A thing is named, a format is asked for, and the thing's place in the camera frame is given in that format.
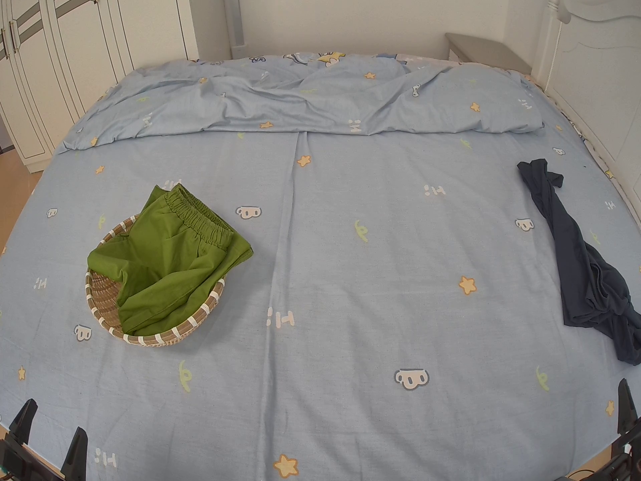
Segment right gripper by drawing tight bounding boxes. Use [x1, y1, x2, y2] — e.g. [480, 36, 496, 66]
[607, 378, 641, 481]

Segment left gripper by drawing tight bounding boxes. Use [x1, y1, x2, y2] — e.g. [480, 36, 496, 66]
[0, 399, 89, 481]

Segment green shorts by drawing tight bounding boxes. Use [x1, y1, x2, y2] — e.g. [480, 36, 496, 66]
[86, 182, 255, 337]

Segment round woven basket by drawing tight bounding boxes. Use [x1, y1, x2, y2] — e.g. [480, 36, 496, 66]
[84, 213, 227, 349]

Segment dark blue garment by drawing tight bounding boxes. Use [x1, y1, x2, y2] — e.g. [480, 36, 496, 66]
[516, 158, 641, 366]

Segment bed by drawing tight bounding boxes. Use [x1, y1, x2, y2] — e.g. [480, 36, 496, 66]
[0, 0, 641, 481]

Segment grey bedside table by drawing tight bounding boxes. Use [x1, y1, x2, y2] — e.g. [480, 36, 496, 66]
[444, 32, 533, 78]

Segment white wardrobe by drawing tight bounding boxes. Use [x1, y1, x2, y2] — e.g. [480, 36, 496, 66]
[0, 0, 202, 174]

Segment pale blue quilt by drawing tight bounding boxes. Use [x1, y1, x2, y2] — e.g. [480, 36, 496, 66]
[54, 50, 547, 155]

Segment white cord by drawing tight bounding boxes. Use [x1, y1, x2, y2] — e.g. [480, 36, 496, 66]
[543, 2, 573, 93]

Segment grey upright post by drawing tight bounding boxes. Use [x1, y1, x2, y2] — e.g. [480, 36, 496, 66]
[219, 0, 247, 60]

